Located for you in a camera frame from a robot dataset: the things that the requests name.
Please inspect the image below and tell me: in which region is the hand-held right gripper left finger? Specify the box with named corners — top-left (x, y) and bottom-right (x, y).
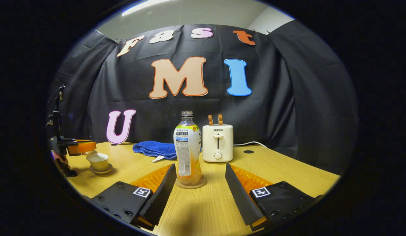
top-left (88, 163), bottom-right (177, 230)

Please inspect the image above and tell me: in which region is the cream ceramic teacup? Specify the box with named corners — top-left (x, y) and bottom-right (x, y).
top-left (86, 153), bottom-right (109, 172)

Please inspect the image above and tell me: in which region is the white toaster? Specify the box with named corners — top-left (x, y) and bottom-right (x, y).
top-left (202, 124), bottom-right (234, 163)

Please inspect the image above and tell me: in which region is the black backdrop cloth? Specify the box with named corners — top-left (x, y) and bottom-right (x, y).
top-left (47, 24), bottom-right (357, 174)

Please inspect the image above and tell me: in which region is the blue folded towel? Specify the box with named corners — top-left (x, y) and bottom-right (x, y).
top-left (132, 141), bottom-right (177, 163)

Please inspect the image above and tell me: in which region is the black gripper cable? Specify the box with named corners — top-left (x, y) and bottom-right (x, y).
top-left (47, 85), bottom-right (66, 138)

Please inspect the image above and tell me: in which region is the cream ceramic saucer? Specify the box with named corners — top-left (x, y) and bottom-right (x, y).
top-left (89, 164), bottom-right (113, 174)

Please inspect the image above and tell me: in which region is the white toaster cable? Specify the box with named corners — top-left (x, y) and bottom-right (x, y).
top-left (233, 141), bottom-right (268, 148)

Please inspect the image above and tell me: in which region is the round cork coaster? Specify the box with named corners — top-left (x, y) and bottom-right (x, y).
top-left (175, 175), bottom-right (207, 189)

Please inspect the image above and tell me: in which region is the clear labelled water bottle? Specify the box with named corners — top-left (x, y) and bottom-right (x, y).
top-left (174, 110), bottom-right (203, 186)

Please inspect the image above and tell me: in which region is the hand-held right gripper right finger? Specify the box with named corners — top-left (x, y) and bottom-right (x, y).
top-left (225, 163), bottom-right (323, 231)

